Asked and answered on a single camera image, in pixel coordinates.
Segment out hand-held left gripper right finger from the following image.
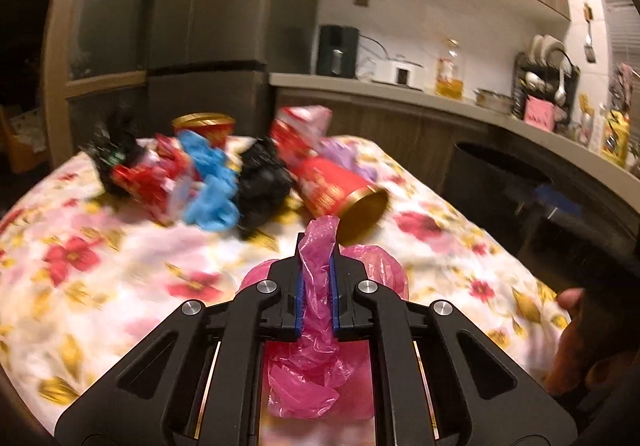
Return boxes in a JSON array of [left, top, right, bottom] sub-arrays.
[[327, 246, 581, 446]]

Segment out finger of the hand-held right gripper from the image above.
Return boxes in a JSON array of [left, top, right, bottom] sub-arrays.
[[515, 181, 586, 257]]

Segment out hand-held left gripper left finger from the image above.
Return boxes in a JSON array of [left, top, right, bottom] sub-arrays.
[[54, 240, 311, 446]]

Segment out pink plastic bag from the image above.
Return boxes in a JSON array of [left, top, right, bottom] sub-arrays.
[[240, 215, 411, 422]]

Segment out black trash bin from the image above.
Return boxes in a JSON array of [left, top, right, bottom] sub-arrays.
[[442, 142, 556, 239]]

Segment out black plastic bag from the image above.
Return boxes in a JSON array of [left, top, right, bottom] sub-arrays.
[[235, 138, 296, 239]]

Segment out blue plastic bag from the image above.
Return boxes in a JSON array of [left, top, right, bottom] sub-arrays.
[[177, 130, 242, 231]]

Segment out red crinkled snack wrapper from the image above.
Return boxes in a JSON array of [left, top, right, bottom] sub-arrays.
[[111, 136, 201, 227]]

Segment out person's right hand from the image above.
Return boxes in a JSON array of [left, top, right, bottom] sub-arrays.
[[544, 288, 603, 398]]

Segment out white bottle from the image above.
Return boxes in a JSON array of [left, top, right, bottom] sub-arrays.
[[590, 103, 608, 151]]

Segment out yellow detergent bottle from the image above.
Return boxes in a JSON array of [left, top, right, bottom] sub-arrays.
[[602, 108, 631, 169]]

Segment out pink utensil holder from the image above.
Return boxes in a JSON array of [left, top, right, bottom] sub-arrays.
[[522, 96, 557, 131]]

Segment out metal bowl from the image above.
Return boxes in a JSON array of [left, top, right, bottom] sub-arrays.
[[474, 88, 516, 114]]

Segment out red paper cup lying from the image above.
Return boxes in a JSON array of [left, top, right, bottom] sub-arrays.
[[292, 157, 390, 247]]

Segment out hanging dish rag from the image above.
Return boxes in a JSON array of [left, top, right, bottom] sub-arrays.
[[612, 63, 637, 111]]

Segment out black dish rack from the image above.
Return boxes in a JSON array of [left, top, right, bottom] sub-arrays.
[[512, 33, 581, 121]]

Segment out hanging metal spatula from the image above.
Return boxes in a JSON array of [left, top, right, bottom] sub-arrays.
[[582, 3, 597, 64]]

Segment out cooking oil bottle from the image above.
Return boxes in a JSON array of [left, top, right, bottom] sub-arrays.
[[434, 38, 463, 99]]

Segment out kitchen counter with wooden cabinets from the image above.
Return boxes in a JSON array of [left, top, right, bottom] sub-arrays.
[[270, 72, 640, 277]]

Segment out red and white snack package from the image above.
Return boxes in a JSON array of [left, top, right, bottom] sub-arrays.
[[270, 104, 333, 167]]

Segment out floral tablecloth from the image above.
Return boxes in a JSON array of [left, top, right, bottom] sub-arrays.
[[0, 133, 573, 446]]

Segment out window blind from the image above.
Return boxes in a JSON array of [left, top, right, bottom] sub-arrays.
[[605, 0, 640, 61]]

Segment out white electric cooker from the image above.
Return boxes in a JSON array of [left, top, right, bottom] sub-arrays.
[[372, 56, 426, 87]]

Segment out red can with gold rim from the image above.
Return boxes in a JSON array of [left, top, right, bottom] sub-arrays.
[[171, 112, 237, 147]]

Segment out black bag with green print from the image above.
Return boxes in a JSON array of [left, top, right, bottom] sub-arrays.
[[82, 110, 146, 199]]

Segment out black air fryer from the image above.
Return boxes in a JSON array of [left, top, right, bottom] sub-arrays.
[[316, 24, 360, 79]]

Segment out grey refrigerator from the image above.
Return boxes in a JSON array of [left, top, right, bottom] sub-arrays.
[[145, 0, 321, 124]]

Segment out orange box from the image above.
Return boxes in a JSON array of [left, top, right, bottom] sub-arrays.
[[7, 106, 51, 175]]

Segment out wood framed glass door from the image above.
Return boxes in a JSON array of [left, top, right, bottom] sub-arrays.
[[42, 0, 171, 161]]

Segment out black power cable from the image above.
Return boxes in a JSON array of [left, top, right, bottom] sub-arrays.
[[358, 34, 390, 62]]

